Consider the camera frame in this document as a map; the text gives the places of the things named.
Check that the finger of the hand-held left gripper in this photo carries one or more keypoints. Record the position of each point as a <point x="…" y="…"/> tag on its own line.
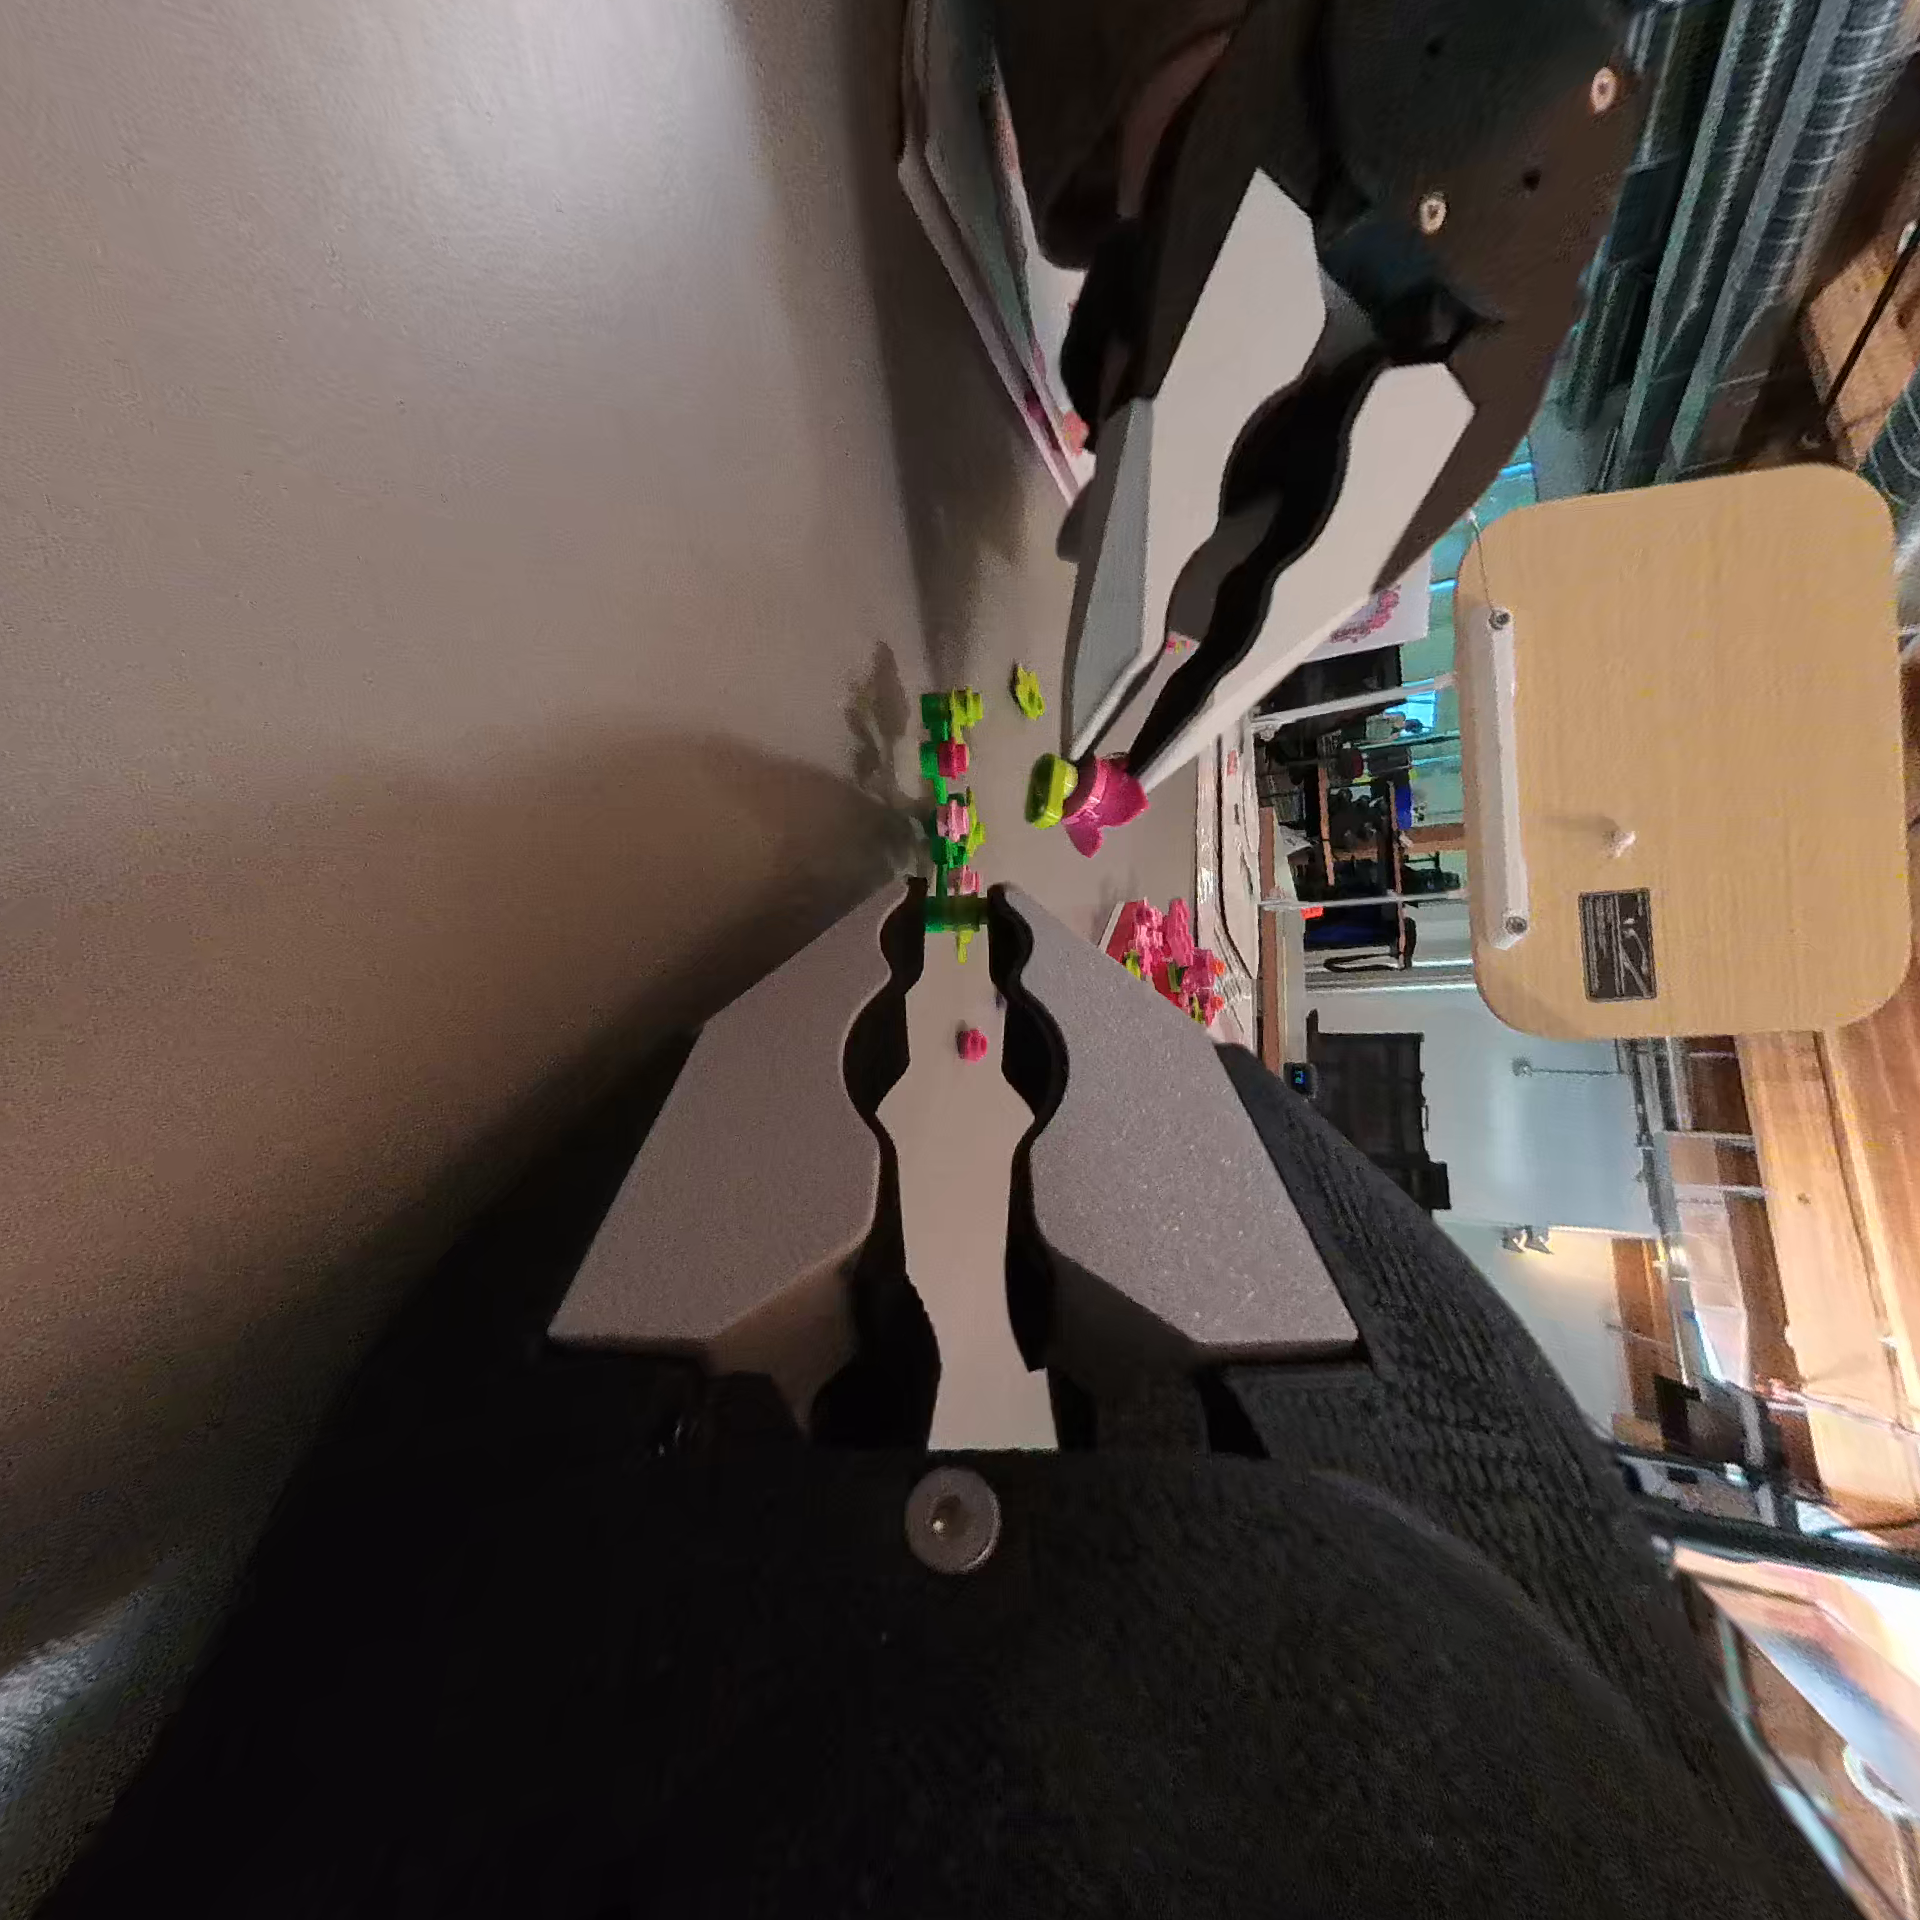
<point x="1381" y="482"/>
<point x="1185" y="452"/>

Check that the lime lego flower piece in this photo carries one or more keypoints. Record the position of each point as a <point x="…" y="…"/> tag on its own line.
<point x="1027" y="692"/>

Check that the white box with pink print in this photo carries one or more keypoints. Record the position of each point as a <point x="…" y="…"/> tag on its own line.
<point x="1381" y="610"/>

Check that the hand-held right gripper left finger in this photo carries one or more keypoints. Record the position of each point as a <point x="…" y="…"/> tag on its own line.
<point x="722" y="1200"/>

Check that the green lego stem assembly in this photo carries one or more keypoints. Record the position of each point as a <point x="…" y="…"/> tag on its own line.
<point x="955" y="901"/>

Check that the pink lego heart wreath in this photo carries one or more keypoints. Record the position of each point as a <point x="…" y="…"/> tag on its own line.
<point x="1172" y="944"/>

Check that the white flat booklet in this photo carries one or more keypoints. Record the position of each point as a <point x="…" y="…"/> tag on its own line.
<point x="975" y="224"/>

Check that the magenta lego piece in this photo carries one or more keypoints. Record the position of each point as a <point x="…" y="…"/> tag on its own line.
<point x="1108" y="804"/>

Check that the black monitor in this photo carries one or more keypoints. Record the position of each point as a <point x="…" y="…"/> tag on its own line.
<point x="1373" y="1109"/>

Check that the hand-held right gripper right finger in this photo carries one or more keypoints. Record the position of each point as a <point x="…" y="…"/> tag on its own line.
<point x="1185" y="1200"/>

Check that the printed instruction sheet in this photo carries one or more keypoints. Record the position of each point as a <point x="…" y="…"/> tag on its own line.
<point x="1225" y="856"/>

